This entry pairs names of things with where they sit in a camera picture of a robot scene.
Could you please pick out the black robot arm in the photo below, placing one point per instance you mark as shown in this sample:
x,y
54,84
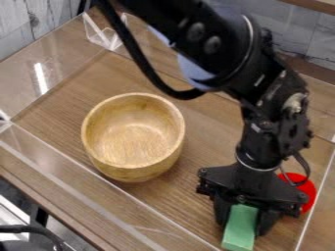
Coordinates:
x,y
228,57

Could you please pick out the red plush ball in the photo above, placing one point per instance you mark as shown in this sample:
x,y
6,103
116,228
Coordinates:
x,y
307,188

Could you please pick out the black table leg bracket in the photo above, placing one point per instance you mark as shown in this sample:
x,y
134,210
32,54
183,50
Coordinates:
x,y
24,232

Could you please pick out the brown wooden bowl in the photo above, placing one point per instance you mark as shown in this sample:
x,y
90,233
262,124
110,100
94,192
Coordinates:
x,y
132,134

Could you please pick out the green rectangular block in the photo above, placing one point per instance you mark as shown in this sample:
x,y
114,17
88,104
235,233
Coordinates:
x,y
239,232

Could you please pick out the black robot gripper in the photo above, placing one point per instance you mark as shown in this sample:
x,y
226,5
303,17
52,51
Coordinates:
x,y
235,184

